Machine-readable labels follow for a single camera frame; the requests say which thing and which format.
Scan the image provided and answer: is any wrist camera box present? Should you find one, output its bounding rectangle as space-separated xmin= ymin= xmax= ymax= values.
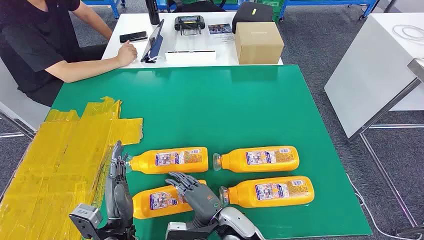
xmin=68 ymin=203 xmax=104 ymax=239
xmin=164 ymin=221 xmax=220 ymax=240

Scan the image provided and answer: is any flat white box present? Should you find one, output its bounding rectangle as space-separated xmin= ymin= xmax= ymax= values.
xmin=164 ymin=50 xmax=217 ymax=65

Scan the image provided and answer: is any green plastic crate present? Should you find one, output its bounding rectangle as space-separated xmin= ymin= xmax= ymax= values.
xmin=256 ymin=0 xmax=286 ymax=24

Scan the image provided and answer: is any thin white cable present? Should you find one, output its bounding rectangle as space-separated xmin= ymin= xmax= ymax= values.
xmin=146 ymin=49 xmax=167 ymax=64

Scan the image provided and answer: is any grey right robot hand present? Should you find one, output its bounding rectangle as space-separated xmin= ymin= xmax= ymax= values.
xmin=164 ymin=171 xmax=222 ymax=229

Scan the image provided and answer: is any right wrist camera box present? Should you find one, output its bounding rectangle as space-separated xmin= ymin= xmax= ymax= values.
xmin=164 ymin=221 xmax=220 ymax=240

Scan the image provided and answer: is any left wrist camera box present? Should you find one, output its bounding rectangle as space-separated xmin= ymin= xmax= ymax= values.
xmin=68 ymin=203 xmax=104 ymax=239

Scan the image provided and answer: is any white desk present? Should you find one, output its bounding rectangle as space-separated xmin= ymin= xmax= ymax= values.
xmin=0 ymin=57 xmax=51 ymax=140

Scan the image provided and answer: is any printed leaflet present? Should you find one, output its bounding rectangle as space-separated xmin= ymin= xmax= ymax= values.
xmin=207 ymin=23 xmax=234 ymax=42

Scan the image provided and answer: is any black chair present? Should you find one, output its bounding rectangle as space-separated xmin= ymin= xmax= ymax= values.
xmin=165 ymin=0 xmax=239 ymax=13

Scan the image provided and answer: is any person's right hand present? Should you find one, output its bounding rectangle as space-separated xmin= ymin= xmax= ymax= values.
xmin=115 ymin=39 xmax=138 ymax=67

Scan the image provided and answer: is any black smartphone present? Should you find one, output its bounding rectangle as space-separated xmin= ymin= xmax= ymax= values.
xmin=119 ymin=31 xmax=149 ymax=44

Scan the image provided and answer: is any black flask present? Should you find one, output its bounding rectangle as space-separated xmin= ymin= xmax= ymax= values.
xmin=145 ymin=0 xmax=161 ymax=26

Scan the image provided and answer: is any person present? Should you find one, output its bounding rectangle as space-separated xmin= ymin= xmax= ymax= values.
xmin=0 ymin=0 xmax=138 ymax=108

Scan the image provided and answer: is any large white table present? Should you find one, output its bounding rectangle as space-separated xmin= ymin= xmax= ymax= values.
xmin=323 ymin=12 xmax=424 ymax=139

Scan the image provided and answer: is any black carrying case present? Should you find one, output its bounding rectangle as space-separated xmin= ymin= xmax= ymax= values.
xmin=231 ymin=1 xmax=275 ymax=35

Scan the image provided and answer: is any green table board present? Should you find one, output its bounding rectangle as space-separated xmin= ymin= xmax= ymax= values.
xmin=49 ymin=64 xmax=374 ymax=240

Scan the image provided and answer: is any coiled white cable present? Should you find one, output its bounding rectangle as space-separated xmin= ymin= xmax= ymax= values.
xmin=392 ymin=24 xmax=424 ymax=44

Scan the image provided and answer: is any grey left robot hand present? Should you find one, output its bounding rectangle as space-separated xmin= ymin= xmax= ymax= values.
xmin=104 ymin=140 xmax=134 ymax=221

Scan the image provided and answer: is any brown cardboard box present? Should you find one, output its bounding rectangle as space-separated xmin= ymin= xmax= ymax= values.
xmin=234 ymin=21 xmax=285 ymax=65

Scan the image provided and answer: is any tablet in blue case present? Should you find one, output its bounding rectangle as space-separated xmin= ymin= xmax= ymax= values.
xmin=140 ymin=19 xmax=166 ymax=64

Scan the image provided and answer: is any black handheld controller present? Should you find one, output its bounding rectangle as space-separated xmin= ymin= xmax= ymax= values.
xmin=173 ymin=15 xmax=206 ymax=37

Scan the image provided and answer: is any yellow tape patch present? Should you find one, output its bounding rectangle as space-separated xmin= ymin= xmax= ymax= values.
xmin=0 ymin=96 xmax=144 ymax=240

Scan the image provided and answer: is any orange juice bottle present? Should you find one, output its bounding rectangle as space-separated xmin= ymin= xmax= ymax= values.
xmin=132 ymin=179 xmax=208 ymax=221
xmin=212 ymin=145 xmax=300 ymax=173
xmin=218 ymin=175 xmax=316 ymax=209
xmin=125 ymin=147 xmax=210 ymax=175

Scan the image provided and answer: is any white floor cable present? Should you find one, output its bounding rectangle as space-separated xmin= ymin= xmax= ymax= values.
xmin=346 ymin=172 xmax=422 ymax=240

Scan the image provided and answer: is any blue metal cart frame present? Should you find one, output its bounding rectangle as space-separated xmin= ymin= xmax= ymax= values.
xmin=279 ymin=0 xmax=380 ymax=21
xmin=81 ymin=0 xmax=127 ymax=20

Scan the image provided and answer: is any steel table frame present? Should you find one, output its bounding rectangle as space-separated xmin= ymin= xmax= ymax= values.
xmin=347 ymin=57 xmax=424 ymax=238

